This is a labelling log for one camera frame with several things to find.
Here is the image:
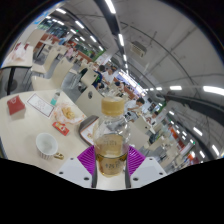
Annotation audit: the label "white patterned mug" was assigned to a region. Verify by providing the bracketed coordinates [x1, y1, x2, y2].
[35, 132, 65, 160]

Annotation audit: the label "person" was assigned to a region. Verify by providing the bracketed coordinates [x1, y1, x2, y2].
[103, 68, 116, 84]
[146, 111, 159, 124]
[89, 64, 106, 89]
[124, 97, 146, 114]

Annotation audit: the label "clear bottle with yellow drink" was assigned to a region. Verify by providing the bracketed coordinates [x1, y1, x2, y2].
[93, 96, 132, 178]

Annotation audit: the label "ceiling lights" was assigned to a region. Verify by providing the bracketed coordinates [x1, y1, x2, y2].
[44, 0, 224, 158]

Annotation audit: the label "red box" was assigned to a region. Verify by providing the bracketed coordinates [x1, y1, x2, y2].
[6, 94, 26, 117]

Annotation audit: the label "beige chair with round hole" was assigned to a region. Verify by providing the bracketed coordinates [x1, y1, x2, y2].
[74, 85, 105, 118]

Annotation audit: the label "crumpled food wrapper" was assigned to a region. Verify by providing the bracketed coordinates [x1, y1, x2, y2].
[53, 102, 86, 125]

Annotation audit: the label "ceiling air conditioner unit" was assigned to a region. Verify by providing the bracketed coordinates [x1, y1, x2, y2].
[130, 40, 148, 58]

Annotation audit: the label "neighbouring beige table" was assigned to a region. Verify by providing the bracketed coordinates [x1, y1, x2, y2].
[1, 43, 36, 96]

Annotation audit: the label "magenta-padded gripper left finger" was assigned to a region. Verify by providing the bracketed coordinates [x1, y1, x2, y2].
[57, 144, 99, 189]

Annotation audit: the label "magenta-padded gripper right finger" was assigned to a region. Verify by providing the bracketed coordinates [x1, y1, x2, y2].
[125, 144, 168, 189]

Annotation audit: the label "white card with red frame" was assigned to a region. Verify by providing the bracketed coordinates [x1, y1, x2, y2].
[25, 92, 55, 119]

